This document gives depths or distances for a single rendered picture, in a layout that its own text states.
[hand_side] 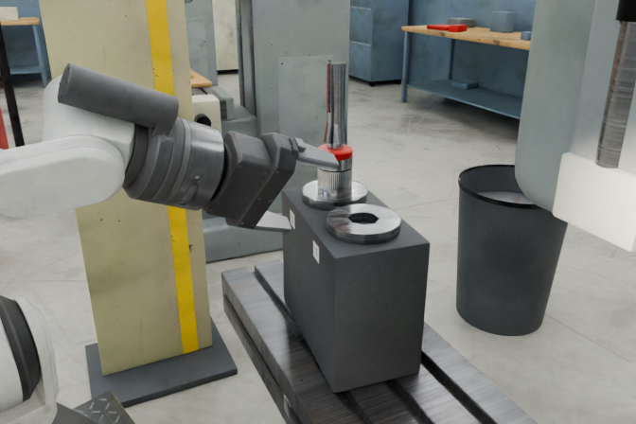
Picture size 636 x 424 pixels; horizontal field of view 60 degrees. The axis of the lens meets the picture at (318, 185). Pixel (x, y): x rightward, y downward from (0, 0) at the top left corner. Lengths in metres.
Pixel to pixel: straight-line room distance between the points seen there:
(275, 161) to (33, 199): 0.22
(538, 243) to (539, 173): 2.02
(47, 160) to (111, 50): 1.41
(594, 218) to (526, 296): 2.22
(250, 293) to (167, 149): 0.43
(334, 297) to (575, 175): 0.42
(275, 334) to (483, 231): 1.61
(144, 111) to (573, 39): 0.35
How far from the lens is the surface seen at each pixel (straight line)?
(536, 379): 2.38
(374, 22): 7.54
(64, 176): 0.49
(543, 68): 0.32
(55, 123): 0.52
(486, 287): 2.44
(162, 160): 0.52
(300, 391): 0.72
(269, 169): 0.57
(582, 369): 2.49
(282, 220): 0.67
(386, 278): 0.65
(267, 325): 0.83
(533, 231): 2.30
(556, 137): 0.31
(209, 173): 0.54
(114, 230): 2.04
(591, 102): 0.25
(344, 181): 0.73
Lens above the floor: 1.44
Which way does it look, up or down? 21 degrees down
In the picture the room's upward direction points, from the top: straight up
